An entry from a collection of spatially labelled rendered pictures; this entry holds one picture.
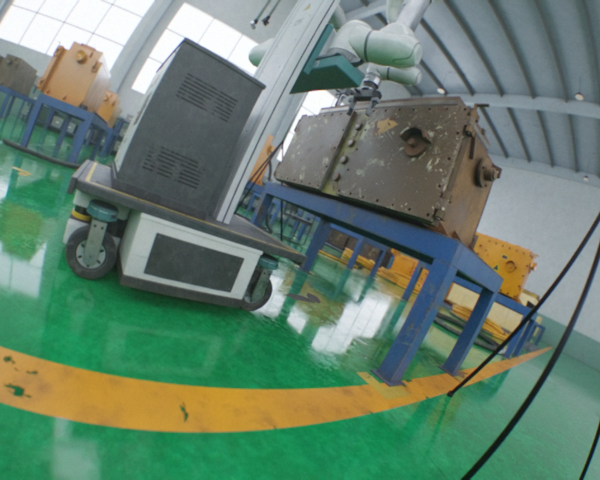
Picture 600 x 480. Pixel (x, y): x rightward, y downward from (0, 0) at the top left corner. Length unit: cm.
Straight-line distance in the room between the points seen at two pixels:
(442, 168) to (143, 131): 112
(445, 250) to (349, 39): 96
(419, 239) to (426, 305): 28
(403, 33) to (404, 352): 129
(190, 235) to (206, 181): 19
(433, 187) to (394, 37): 65
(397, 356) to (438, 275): 36
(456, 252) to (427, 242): 14
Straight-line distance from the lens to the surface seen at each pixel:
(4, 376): 66
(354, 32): 139
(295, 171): 212
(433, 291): 120
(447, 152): 133
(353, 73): 130
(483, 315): 182
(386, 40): 131
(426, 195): 128
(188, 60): 101
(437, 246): 124
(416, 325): 121
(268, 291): 130
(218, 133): 102
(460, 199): 158
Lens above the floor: 46
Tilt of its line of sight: 4 degrees down
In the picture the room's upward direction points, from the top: 24 degrees clockwise
